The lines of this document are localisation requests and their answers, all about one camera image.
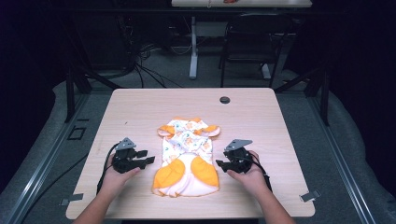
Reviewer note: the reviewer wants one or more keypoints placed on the black chair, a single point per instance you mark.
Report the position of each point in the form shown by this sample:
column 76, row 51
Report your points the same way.
column 249, row 34

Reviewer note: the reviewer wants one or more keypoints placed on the orange and white baby garment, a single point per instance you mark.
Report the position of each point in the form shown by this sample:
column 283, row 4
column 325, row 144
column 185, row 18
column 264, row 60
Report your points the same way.
column 186, row 155

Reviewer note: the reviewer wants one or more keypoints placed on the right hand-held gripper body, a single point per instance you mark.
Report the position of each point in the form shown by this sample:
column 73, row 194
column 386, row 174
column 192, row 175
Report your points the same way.
column 239, row 158

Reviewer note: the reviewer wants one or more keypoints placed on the aluminium floor rail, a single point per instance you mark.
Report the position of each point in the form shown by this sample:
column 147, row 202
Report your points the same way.
column 339, row 161
column 40, row 168

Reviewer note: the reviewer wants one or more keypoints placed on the grey tape strip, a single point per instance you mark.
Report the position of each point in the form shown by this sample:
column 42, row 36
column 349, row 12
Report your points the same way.
column 72, row 199
column 310, row 196

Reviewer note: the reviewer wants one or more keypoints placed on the black metal stand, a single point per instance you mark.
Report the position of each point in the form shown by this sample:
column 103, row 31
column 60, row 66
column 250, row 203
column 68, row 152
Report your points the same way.
column 76, row 81
column 317, row 84

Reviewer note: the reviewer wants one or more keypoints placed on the orange item on background table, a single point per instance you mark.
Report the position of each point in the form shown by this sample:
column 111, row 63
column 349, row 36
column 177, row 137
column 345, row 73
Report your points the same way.
column 230, row 1

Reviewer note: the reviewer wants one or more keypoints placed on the person's left hand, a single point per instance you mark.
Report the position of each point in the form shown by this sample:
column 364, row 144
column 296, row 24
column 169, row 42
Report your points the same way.
column 116, row 180

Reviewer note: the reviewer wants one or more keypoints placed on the person's right hand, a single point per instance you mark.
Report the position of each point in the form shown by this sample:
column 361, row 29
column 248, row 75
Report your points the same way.
column 252, row 179

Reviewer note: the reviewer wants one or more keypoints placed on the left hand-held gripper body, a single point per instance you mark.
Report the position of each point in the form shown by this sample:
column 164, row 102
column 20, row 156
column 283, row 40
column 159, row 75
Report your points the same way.
column 124, row 160

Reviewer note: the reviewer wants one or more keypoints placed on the white background table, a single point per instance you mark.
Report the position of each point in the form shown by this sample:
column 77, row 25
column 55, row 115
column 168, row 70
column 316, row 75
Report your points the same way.
column 193, row 46

